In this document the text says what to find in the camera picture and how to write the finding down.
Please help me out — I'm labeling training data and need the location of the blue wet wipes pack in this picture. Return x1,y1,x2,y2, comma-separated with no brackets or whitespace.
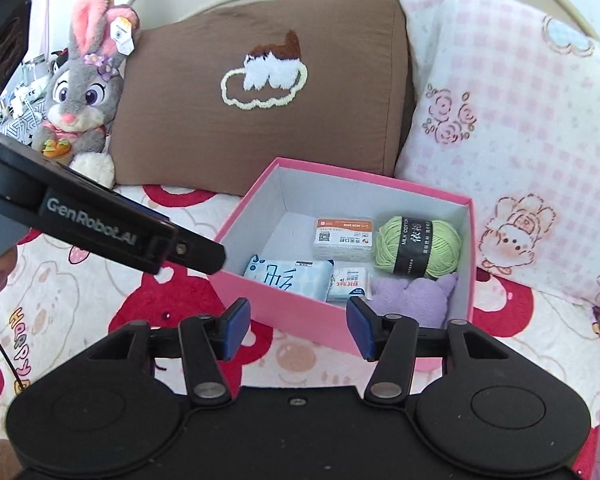
243,254,335,303

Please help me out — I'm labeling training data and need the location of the pink checked pillow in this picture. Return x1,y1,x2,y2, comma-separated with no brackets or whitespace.
395,0,600,311

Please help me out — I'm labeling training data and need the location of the small white tissue pack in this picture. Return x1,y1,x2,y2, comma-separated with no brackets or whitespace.
326,266,372,303

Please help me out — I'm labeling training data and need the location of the purple plush toy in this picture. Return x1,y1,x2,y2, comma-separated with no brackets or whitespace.
370,272,460,330

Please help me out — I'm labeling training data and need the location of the brown embroidered pillow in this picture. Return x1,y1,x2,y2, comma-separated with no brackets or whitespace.
115,0,413,196

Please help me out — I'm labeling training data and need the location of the green yarn ball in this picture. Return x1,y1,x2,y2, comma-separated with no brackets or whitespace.
375,215,462,281

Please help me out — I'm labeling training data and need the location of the black cable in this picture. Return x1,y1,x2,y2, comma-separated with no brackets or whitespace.
0,317,26,391

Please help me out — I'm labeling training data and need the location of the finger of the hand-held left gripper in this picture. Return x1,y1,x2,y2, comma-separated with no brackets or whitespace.
169,225,227,277
107,187,173,228

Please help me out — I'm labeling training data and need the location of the bear printed blanket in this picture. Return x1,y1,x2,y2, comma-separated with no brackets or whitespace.
0,182,600,480

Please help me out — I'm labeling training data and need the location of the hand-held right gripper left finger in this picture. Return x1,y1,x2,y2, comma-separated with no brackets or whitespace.
87,297,252,407

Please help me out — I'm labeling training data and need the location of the orange-white small packet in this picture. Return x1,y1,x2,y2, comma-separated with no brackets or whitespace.
312,217,376,262

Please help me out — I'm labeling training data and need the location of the pink cardboard box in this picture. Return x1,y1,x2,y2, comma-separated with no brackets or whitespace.
209,156,476,373

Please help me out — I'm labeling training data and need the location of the grey rabbit plush toy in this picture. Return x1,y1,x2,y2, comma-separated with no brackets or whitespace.
31,0,142,190

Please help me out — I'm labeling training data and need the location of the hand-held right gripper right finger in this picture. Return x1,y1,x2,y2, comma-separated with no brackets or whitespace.
346,296,511,404

